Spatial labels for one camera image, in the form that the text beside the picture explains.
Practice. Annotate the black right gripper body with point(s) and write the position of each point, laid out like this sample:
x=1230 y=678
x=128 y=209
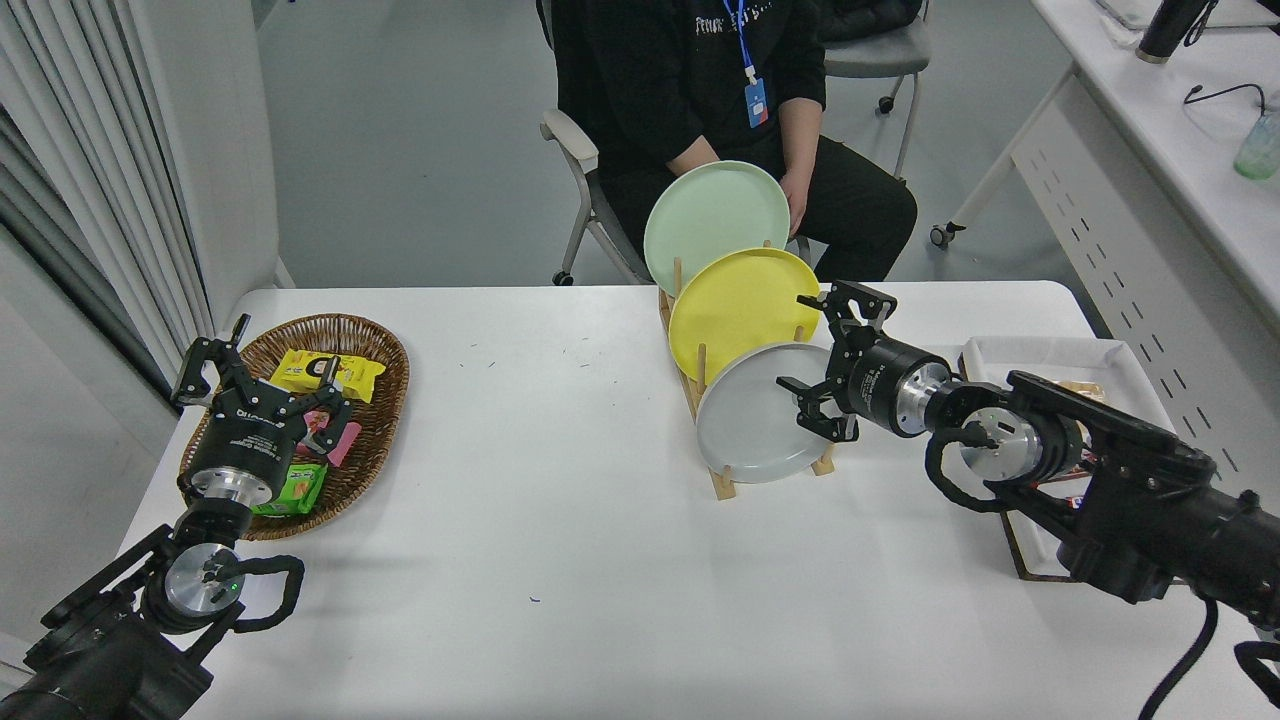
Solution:
x=870 y=385

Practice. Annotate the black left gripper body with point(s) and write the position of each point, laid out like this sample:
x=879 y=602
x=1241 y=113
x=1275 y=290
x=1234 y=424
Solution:
x=245 y=440

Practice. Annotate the grey plate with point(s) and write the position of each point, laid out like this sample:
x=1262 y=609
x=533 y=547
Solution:
x=745 y=420

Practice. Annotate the person's left forearm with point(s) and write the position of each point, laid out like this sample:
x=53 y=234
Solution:
x=800 y=135

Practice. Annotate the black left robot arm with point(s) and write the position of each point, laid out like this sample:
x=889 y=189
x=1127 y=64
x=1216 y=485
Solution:
x=190 y=585

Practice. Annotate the person's right forearm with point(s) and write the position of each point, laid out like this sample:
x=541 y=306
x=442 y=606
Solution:
x=692 y=160

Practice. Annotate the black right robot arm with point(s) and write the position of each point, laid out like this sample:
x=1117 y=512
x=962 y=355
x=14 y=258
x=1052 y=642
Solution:
x=1130 y=480

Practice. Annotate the yellow plate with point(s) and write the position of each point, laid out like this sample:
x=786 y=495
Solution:
x=745 y=305

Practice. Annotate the wooden plate rack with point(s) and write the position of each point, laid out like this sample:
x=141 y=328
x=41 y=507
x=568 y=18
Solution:
x=722 y=485

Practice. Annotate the pale green plate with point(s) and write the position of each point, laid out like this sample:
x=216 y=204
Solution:
x=710 y=215

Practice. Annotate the person's left hand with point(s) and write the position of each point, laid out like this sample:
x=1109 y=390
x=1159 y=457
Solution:
x=798 y=200

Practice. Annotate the pink snack packet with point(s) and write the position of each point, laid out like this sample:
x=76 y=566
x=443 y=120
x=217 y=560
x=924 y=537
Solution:
x=345 y=445

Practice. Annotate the yellow snack packet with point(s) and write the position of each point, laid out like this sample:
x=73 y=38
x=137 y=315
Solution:
x=290 y=370

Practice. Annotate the green snack packet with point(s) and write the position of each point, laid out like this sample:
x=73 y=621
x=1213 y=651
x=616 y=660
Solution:
x=300 y=490

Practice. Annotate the brown wicker basket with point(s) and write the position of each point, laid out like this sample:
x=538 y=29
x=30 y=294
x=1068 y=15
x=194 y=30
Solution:
x=370 y=335

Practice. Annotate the white rectangular tray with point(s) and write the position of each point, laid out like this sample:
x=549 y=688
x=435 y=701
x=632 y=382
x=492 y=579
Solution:
x=1040 y=358

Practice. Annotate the clear cracker packet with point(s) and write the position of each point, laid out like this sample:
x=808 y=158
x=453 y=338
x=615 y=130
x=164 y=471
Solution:
x=1085 y=390

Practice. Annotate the grey wheeled chair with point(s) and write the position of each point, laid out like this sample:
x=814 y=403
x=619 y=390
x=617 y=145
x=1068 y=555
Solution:
x=880 y=60

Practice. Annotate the grey white curtain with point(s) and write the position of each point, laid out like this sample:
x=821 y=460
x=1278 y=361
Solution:
x=60 y=150

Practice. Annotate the black garment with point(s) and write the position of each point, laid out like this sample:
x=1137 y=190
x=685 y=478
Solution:
x=865 y=18

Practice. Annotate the person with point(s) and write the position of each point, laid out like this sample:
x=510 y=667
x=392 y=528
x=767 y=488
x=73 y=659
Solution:
x=650 y=80

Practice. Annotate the grey office chair with armrest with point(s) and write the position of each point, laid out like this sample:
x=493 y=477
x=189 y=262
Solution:
x=570 y=135

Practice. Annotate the white desk with perforated panel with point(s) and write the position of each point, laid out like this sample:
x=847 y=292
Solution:
x=1150 y=100

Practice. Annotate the black bottle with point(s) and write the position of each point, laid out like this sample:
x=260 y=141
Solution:
x=1170 y=25

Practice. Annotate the translucent green cup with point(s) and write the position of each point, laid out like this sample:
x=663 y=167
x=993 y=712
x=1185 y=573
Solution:
x=1258 y=150

